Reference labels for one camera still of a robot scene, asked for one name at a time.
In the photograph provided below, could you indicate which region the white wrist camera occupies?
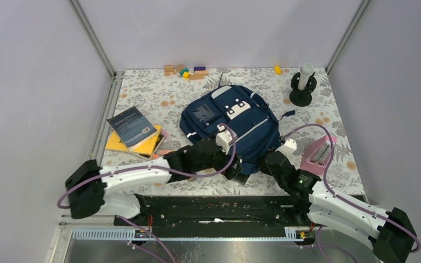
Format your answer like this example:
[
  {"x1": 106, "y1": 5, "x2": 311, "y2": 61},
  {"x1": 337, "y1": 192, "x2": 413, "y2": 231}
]
[
  {"x1": 277, "y1": 138, "x2": 297, "y2": 158},
  {"x1": 215, "y1": 124, "x2": 237, "y2": 154}
]

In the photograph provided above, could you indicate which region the black microphone stand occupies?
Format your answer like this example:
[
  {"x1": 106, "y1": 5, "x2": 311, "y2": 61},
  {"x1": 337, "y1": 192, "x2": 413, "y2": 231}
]
[{"x1": 289, "y1": 72, "x2": 317, "y2": 107}]

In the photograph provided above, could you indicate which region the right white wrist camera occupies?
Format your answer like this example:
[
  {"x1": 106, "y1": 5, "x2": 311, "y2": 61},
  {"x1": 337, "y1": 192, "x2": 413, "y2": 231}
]
[{"x1": 277, "y1": 138, "x2": 297, "y2": 158}]

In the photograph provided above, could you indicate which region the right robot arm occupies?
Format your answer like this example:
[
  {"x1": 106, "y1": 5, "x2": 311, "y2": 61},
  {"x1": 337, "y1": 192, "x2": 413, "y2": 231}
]
[{"x1": 259, "y1": 151, "x2": 420, "y2": 262}]

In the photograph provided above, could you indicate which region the long wooden block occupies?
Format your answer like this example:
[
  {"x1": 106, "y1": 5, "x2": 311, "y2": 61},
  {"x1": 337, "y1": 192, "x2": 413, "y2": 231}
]
[{"x1": 188, "y1": 70, "x2": 209, "y2": 80}]

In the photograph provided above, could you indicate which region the dark blue book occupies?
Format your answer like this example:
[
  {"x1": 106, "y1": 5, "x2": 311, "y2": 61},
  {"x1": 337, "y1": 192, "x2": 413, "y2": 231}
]
[{"x1": 107, "y1": 106, "x2": 159, "y2": 152}]

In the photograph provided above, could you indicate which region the black notebook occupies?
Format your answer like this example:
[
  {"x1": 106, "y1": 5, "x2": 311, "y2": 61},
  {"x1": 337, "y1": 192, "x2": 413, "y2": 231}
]
[{"x1": 224, "y1": 171, "x2": 249, "y2": 185}]

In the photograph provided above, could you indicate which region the wooden cube block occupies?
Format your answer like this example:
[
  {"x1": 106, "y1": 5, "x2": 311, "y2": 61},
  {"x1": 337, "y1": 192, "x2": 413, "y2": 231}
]
[{"x1": 164, "y1": 65, "x2": 175, "y2": 73}]

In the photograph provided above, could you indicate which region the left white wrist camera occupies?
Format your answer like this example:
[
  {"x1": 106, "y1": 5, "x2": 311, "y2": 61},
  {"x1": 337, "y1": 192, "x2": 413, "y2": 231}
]
[{"x1": 215, "y1": 124, "x2": 237, "y2": 154}]

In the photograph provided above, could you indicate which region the yellow block at back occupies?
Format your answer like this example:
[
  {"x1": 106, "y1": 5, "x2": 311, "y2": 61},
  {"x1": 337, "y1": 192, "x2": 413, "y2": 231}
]
[{"x1": 274, "y1": 65, "x2": 283, "y2": 75}]

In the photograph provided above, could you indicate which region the orange pink highlighter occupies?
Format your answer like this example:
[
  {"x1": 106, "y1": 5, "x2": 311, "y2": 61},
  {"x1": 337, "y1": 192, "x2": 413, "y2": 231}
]
[{"x1": 151, "y1": 150, "x2": 173, "y2": 159}]

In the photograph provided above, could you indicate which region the yellow book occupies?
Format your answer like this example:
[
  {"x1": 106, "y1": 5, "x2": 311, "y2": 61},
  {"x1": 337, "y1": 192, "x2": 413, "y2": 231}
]
[{"x1": 105, "y1": 124, "x2": 165, "y2": 161}]

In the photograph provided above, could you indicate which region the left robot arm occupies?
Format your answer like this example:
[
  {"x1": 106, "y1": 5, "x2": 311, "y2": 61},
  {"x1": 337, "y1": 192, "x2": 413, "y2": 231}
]
[{"x1": 58, "y1": 139, "x2": 242, "y2": 225}]

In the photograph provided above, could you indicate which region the floral table cloth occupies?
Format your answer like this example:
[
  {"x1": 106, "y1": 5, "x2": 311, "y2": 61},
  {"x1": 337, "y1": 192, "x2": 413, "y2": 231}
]
[{"x1": 115, "y1": 67, "x2": 366, "y2": 196}]

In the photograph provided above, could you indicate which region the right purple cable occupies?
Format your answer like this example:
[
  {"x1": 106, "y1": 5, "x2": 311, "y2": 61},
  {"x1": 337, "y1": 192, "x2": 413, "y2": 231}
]
[{"x1": 285, "y1": 123, "x2": 421, "y2": 263}]

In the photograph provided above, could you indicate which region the teal toy block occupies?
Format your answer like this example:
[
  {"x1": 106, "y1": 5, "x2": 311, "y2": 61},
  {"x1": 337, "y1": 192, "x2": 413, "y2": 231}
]
[{"x1": 179, "y1": 68, "x2": 189, "y2": 76}]

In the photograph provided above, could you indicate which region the pink pencil case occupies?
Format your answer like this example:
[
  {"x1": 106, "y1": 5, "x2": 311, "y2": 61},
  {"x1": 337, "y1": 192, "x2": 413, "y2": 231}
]
[{"x1": 300, "y1": 136, "x2": 332, "y2": 176}]

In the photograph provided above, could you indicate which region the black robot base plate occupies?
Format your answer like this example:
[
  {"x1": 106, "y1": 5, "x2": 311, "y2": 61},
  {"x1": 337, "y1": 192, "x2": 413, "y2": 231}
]
[{"x1": 130, "y1": 196, "x2": 311, "y2": 238}]

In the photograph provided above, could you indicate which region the purple toy block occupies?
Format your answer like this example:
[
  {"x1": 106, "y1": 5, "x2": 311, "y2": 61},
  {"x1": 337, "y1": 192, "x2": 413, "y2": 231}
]
[{"x1": 194, "y1": 66, "x2": 206, "y2": 71}]

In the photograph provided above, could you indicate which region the navy blue student backpack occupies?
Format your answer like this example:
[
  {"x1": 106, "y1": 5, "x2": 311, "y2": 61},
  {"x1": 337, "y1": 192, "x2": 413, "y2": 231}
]
[{"x1": 179, "y1": 85, "x2": 281, "y2": 175}]

